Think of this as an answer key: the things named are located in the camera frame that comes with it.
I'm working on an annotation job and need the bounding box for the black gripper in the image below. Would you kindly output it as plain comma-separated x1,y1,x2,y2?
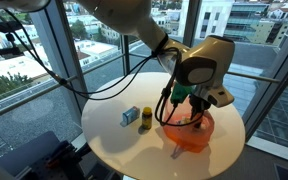
187,94,213,118

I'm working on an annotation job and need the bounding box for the orange plastic bag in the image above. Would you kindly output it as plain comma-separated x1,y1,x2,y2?
161,99,216,155

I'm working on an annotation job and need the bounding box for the yellow lid jar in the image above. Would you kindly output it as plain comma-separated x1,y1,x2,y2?
140,106,154,131

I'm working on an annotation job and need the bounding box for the blue and white small carton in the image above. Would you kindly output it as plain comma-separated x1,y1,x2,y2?
121,105,141,127

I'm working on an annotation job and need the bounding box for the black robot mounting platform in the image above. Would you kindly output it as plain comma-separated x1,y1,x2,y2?
0,130,95,180

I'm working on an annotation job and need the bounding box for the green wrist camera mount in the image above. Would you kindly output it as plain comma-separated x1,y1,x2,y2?
169,82,196,105

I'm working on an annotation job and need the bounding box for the black cable bundle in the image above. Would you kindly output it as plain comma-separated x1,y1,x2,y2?
2,9,206,128

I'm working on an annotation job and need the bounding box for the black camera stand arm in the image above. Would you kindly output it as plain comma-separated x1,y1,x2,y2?
0,31,22,58

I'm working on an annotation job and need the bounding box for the black external camera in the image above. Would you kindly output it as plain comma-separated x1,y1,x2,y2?
0,20,24,34

